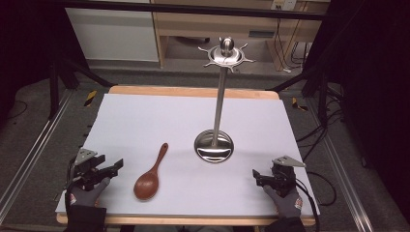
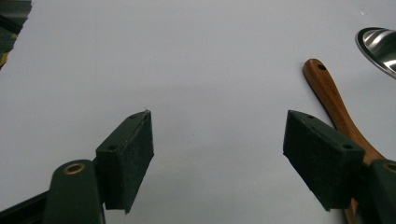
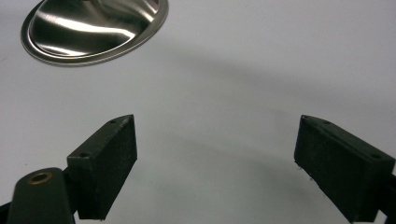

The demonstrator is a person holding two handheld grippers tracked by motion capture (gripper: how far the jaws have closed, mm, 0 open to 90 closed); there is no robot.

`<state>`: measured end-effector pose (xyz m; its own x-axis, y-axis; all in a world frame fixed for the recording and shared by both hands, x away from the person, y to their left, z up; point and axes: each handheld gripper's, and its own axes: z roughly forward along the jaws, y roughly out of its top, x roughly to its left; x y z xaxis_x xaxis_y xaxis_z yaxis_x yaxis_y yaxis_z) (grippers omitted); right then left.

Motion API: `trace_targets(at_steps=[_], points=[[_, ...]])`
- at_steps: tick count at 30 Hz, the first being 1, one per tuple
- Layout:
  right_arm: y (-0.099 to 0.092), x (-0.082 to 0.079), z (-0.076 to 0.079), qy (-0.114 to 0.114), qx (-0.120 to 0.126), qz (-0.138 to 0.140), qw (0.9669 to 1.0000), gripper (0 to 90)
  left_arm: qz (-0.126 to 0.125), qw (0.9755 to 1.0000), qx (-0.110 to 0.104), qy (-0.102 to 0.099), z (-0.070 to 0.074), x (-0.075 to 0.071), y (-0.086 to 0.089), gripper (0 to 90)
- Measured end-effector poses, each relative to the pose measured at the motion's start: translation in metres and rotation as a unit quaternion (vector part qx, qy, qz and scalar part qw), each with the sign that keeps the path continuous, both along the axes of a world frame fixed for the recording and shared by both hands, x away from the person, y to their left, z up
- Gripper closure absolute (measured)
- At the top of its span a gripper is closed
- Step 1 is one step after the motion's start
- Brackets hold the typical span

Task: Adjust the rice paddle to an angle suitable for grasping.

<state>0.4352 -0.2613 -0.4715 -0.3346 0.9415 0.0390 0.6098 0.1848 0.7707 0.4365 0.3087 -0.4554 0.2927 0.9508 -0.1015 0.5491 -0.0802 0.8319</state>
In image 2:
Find wooden spoon handle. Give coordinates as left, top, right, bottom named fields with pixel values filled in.
left=302, top=58, right=387, bottom=224

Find stainless steel bowl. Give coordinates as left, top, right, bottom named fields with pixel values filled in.
left=355, top=26, right=396, bottom=80

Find dark cloth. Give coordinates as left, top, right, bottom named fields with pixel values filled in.
left=0, top=0, right=33, bottom=70

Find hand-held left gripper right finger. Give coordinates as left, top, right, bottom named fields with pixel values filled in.
left=282, top=109, right=366, bottom=212

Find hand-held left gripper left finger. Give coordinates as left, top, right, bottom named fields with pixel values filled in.
left=94, top=108, right=155, bottom=215

